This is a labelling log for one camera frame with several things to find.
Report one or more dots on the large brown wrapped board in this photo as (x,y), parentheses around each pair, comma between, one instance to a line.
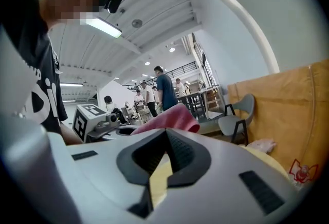
(282,104)

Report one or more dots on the person's black printed t-shirt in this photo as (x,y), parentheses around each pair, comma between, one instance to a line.
(33,51)

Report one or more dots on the ceiling strip light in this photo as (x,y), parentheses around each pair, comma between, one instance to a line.
(105,28)

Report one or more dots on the dark dining table set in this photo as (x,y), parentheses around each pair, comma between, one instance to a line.
(192,99)

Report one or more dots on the white curved pipe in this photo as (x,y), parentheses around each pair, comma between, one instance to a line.
(257,27)

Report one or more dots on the pink cloth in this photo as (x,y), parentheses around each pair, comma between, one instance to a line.
(174,117)

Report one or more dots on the grey chair black frame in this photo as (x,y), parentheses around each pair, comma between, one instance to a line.
(231,122)

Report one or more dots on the person's left forearm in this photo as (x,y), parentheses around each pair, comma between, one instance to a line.
(70,137)

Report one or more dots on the black balcony railing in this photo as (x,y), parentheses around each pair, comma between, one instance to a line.
(182,66)

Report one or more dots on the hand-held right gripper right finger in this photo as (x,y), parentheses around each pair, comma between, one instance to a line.
(226,179)

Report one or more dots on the pink bucket with plastic bag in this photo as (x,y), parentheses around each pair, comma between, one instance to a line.
(262,144)

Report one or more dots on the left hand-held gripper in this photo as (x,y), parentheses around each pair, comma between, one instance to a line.
(82,120)

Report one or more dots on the round ceiling dome fixture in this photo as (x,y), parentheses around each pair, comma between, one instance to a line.
(136,23)

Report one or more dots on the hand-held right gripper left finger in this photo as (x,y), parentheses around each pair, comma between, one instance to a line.
(102,166)

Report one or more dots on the black head-worn camera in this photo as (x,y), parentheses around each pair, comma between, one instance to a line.
(115,0)

